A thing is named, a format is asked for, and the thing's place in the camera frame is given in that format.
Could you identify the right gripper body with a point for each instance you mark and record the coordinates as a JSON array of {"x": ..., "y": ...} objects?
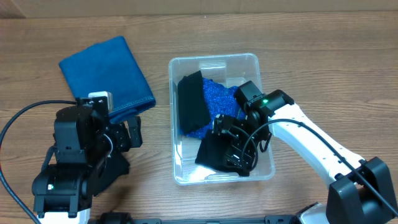
[{"x": 237, "y": 142}]

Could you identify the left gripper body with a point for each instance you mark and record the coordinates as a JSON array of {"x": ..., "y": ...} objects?
[{"x": 125, "y": 137}]

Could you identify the black cloth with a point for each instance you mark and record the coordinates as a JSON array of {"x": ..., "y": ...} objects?
[
  {"x": 192, "y": 108},
  {"x": 211, "y": 152}
]

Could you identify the blue sparkly cloth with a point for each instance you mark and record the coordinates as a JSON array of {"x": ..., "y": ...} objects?
[{"x": 219, "y": 100}]

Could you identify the clear plastic container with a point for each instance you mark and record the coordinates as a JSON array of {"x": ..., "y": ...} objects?
[{"x": 227, "y": 70}]

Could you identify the blue denim cloth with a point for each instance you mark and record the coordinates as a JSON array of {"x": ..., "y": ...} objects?
[{"x": 109, "y": 66}]

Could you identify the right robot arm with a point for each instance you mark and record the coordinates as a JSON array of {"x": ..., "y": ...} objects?
[{"x": 359, "y": 190}]

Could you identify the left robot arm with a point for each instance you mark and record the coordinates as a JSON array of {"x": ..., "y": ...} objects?
[{"x": 89, "y": 157}]

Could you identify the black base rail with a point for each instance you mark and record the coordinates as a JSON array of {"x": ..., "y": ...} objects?
[{"x": 126, "y": 218}]

